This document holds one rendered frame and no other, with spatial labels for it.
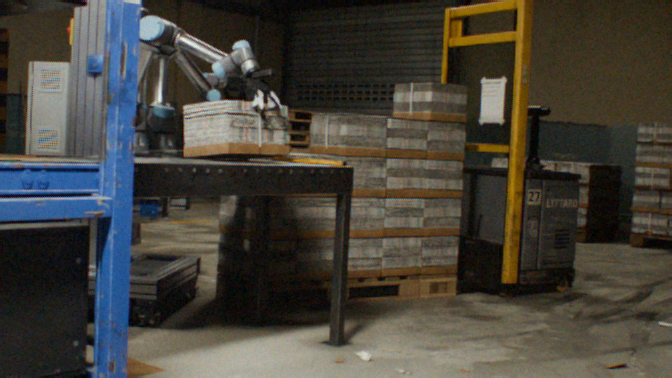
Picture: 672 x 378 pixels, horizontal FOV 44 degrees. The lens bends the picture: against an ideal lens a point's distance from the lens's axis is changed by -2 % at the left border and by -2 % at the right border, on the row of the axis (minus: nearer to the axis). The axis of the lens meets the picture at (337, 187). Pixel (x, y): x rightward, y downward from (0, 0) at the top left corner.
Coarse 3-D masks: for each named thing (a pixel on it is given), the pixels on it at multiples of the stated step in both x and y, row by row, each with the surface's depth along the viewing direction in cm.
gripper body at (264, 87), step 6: (246, 72) 370; (252, 72) 370; (246, 78) 372; (252, 78) 370; (252, 84) 367; (258, 84) 366; (264, 84) 369; (246, 90) 370; (252, 90) 368; (264, 90) 366; (252, 96) 368
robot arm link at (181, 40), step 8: (176, 32) 392; (184, 32) 395; (176, 40) 392; (184, 40) 392; (192, 40) 392; (176, 48) 396; (184, 48) 393; (192, 48) 391; (200, 48) 390; (208, 48) 390; (200, 56) 391; (208, 56) 389; (216, 56) 388; (224, 56) 388; (240, 72) 387
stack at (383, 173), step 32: (352, 160) 474; (384, 160) 486; (416, 160) 500; (224, 224) 467; (288, 224) 454; (320, 224) 466; (352, 224) 477; (384, 224) 490; (416, 224) 502; (224, 256) 467; (288, 256) 456; (320, 256) 467; (352, 256) 478; (384, 256) 490; (416, 256) 504; (224, 288) 475; (288, 288) 457; (320, 288) 468; (416, 288) 505
